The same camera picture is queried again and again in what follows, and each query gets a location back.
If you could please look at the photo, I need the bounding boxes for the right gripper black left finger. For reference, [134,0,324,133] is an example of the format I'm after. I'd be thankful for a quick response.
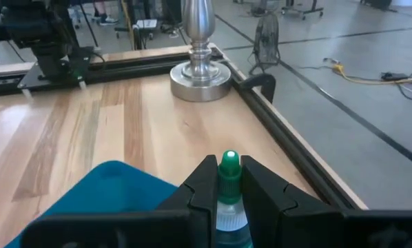
[19,154,219,248]

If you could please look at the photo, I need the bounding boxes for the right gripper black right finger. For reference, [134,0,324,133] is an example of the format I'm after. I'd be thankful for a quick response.
[240,154,412,248]

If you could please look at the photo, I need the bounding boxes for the teal plastic tray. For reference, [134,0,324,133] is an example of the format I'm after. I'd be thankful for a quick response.
[4,160,179,248]

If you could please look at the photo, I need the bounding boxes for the white lamp with shade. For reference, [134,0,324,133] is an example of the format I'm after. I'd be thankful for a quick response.
[169,0,233,103]

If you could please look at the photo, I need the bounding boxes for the black table clamp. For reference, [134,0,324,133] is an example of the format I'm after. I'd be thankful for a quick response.
[239,72,277,104]

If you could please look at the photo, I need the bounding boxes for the black floor fan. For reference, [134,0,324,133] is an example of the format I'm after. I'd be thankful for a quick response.
[248,10,282,76]

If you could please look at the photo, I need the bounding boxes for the white flat box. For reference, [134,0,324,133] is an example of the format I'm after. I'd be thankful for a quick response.
[136,19,158,30]

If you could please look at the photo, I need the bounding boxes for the black wheeled cart base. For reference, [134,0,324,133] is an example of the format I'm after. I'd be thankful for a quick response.
[280,0,325,21]

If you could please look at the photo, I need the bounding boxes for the person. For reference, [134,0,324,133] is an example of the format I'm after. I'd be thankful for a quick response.
[92,0,119,27]

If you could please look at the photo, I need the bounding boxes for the black aluminium table frame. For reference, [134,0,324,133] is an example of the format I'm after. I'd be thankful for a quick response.
[0,44,357,211]

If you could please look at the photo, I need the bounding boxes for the yellow extension cable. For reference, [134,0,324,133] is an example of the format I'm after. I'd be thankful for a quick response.
[331,63,412,86]

